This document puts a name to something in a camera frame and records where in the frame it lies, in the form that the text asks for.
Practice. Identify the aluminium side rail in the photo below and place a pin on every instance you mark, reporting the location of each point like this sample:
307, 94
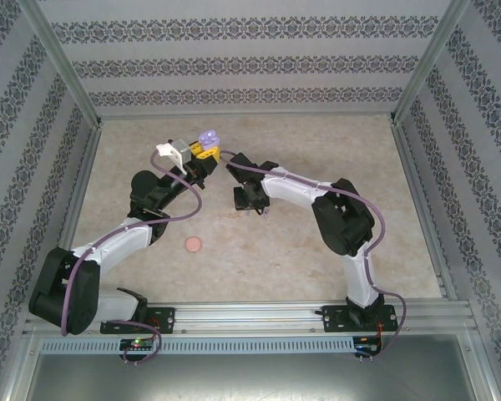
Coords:
79, 188
409, 167

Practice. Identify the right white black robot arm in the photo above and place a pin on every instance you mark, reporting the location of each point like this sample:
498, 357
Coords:
288, 192

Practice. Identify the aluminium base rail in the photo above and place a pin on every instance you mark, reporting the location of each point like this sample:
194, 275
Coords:
250, 317

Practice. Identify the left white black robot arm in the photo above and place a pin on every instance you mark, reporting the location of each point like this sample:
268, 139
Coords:
117, 242

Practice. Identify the pink earbud charging case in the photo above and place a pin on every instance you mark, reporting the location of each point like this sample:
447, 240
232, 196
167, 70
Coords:
193, 244

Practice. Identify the aluminium frame post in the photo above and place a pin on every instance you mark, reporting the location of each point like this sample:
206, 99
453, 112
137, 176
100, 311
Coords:
428, 62
67, 62

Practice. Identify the left aluminium frame post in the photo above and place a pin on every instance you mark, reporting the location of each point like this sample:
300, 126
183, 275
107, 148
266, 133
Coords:
67, 62

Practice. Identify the right aluminium frame post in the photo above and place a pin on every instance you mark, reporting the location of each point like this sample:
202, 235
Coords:
428, 62

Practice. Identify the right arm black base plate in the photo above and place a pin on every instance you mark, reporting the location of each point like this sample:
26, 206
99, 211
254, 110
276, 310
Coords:
336, 319

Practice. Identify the purple earbud charging case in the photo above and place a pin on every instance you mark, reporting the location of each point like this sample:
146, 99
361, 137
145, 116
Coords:
209, 138

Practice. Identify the left aluminium side rail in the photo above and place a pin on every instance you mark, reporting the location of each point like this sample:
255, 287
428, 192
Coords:
79, 188

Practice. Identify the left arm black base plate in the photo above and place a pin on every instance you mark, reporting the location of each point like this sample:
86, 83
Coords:
165, 319

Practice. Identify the right aluminium side rail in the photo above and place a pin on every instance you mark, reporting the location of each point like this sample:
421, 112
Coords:
409, 167

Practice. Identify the grey metal shelf panel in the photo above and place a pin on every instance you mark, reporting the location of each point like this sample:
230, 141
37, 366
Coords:
250, 376

